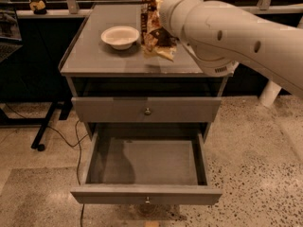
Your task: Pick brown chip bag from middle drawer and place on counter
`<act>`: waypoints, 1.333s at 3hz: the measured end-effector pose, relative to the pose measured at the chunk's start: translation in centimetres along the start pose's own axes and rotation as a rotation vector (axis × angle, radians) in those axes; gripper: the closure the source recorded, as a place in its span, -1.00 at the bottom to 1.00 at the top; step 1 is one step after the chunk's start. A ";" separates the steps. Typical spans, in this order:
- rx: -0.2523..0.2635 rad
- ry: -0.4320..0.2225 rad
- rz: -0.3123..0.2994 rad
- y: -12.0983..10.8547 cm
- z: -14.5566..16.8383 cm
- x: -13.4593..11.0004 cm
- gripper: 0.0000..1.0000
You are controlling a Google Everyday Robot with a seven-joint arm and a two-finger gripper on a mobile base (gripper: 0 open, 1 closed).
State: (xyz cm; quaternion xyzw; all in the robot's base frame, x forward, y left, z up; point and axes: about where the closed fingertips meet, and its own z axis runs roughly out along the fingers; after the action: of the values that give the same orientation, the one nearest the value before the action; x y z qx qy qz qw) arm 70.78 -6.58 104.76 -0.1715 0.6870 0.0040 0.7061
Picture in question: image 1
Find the open grey middle drawer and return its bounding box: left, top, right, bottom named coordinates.
left=71, top=123, right=222, bottom=205

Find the white paper bowl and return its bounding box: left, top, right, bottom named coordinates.
left=100, top=26, right=139, bottom=50

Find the black floor cable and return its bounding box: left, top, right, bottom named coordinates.
left=3, top=103, right=89, bottom=227

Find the grey drawer cabinet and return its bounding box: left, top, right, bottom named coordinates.
left=61, top=4, right=227, bottom=136

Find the closed grey top drawer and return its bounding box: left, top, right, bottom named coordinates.
left=72, top=97, right=221, bottom=123

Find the brass top drawer knob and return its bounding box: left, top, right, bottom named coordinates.
left=144, top=108, right=152, bottom=115

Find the dark laptop on desk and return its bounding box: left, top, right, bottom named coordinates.
left=0, top=3, right=23, bottom=62

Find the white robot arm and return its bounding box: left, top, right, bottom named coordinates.
left=157, top=0, right=303, bottom=97

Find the small yellow black object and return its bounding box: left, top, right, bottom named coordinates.
left=29, top=0, right=46, bottom=14

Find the brown chip bag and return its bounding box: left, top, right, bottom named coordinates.
left=140, top=0, right=177, bottom=61

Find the black desk leg frame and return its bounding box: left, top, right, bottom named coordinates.
left=0, top=100, right=72, bottom=151

